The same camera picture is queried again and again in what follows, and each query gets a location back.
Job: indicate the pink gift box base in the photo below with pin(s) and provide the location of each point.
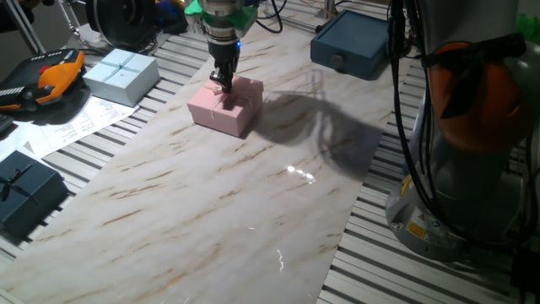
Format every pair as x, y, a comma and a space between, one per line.
249, 122

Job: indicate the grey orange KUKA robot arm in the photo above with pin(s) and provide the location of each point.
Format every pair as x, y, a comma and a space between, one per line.
464, 190

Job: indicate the white printed paper sheets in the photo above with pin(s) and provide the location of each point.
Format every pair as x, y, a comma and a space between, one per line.
84, 126

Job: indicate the blue cloth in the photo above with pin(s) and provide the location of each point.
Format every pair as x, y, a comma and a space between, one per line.
171, 21

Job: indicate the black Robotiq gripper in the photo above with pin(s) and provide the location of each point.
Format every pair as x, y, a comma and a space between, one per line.
223, 55

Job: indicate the pink ribboned gift box lid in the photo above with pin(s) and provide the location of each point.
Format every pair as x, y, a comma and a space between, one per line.
246, 90

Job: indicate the aluminium frame bar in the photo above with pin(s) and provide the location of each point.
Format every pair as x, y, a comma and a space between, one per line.
25, 25

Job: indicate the dark blue gift box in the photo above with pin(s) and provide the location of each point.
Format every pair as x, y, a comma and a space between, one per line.
25, 194

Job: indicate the blue drawer box with knob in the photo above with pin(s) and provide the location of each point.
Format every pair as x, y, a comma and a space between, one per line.
350, 42

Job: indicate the marble pattern mat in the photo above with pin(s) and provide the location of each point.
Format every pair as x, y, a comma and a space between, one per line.
190, 211

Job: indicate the light blue gift box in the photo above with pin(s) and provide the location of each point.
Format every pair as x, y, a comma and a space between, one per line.
122, 80

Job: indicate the aluminium frame post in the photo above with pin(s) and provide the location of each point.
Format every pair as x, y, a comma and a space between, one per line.
328, 8

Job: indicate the black round spool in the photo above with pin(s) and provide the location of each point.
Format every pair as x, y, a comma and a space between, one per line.
122, 21

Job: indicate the orange black teach pendant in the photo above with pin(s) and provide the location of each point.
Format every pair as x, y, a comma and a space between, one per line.
55, 78

